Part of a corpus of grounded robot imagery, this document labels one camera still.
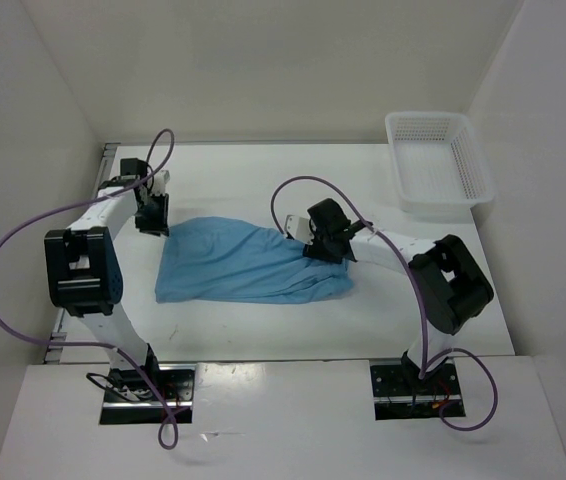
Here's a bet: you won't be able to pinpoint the light blue shorts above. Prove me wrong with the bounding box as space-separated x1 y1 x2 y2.
155 217 354 305

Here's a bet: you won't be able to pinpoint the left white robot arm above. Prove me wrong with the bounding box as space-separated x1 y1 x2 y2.
44 158 170 401

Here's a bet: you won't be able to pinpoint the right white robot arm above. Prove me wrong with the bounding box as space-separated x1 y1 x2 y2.
284 198 494 393

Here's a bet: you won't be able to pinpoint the white plastic basket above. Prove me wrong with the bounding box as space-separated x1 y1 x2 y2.
385 111 496 217

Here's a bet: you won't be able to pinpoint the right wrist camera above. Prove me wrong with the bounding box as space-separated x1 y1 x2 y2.
284 215 314 245

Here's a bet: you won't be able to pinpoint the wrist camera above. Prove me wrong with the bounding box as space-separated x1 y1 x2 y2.
284 215 314 245
148 169 170 196

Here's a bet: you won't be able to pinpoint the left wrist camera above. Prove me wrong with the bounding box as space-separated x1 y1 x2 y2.
148 169 170 196

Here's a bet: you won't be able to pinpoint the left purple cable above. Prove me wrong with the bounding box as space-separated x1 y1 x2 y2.
0 128 184 449

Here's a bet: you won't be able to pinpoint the purple cable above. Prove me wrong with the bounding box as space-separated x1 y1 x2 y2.
269 175 499 432
0 128 184 449

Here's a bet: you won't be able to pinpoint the aluminium table edge rail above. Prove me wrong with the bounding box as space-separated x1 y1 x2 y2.
41 142 121 365

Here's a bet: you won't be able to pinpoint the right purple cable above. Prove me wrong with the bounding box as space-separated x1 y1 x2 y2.
269 175 499 432

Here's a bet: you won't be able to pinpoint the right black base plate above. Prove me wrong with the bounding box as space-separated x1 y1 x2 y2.
369 358 466 421

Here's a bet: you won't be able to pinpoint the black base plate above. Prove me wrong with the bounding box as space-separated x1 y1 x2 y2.
86 364 196 426
369 358 466 421

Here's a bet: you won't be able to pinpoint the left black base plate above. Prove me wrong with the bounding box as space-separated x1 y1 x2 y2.
86 364 196 426

